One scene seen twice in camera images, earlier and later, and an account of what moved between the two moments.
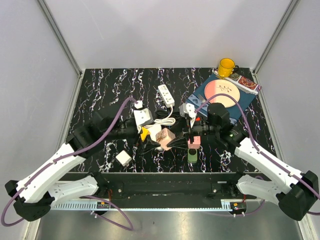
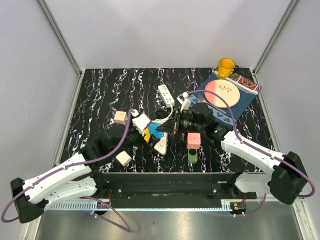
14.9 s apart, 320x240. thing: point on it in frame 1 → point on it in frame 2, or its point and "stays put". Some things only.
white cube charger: x=124 y=158 stays put
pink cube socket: x=196 y=143 stays put
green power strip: x=192 y=155 stays put
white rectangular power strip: x=166 y=95 stays put
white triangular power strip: x=153 y=130 → x=161 y=146
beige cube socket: x=163 y=136 → x=121 y=117
